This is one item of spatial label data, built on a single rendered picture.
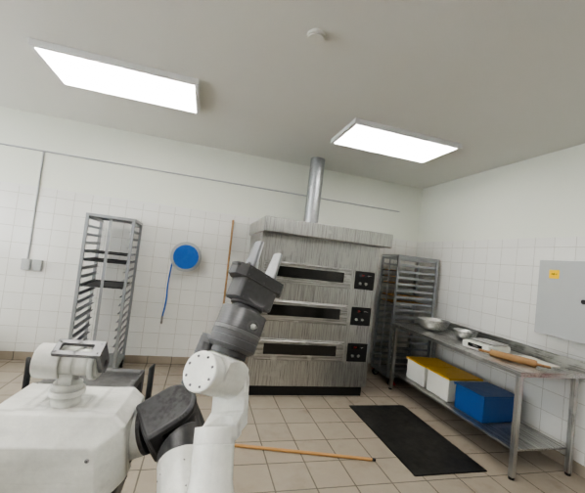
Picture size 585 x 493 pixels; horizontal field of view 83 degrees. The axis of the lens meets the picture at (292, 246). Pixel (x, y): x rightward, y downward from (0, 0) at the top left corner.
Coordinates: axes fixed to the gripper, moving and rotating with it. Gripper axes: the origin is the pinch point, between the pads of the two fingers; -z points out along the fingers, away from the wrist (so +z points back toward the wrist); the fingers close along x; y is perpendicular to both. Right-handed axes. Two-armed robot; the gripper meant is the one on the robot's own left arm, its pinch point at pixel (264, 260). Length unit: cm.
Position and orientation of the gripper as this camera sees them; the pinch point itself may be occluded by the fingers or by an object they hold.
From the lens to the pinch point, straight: 67.0
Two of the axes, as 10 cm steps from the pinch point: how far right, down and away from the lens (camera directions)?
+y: -6.7, 0.8, 7.4
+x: -6.7, -4.9, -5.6
